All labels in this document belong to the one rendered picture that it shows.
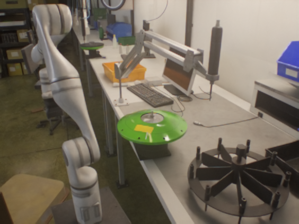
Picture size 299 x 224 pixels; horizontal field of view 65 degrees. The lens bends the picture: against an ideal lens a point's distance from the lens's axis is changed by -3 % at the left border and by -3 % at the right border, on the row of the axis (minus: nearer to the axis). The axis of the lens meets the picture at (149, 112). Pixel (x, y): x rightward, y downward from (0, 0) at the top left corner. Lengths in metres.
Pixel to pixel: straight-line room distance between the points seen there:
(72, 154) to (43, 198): 0.73
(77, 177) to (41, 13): 0.49
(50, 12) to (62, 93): 0.24
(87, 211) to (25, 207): 0.60
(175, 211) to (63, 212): 0.42
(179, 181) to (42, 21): 0.74
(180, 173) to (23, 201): 0.86
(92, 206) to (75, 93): 0.39
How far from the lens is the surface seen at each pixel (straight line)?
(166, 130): 0.99
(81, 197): 0.84
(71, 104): 0.74
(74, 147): 0.74
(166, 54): 1.09
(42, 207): 1.40
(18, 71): 6.47
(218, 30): 0.88
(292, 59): 1.46
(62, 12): 0.80
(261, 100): 1.67
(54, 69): 0.75
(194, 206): 0.91
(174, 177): 1.01
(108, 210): 0.98
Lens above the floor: 1.57
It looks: 25 degrees down
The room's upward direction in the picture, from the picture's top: straight up
